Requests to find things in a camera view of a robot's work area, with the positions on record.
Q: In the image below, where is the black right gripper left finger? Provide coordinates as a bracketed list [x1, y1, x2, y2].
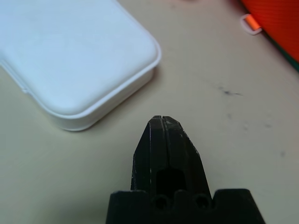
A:
[130, 115, 168, 195]

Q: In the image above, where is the orange and teal backpack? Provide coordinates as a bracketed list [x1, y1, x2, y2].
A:
[240, 0, 299, 70]

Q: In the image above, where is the white plastic pencil case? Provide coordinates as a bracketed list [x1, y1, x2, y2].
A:
[0, 0, 162, 132]

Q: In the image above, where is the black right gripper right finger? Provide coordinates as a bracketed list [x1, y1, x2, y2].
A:
[163, 115, 213, 199]

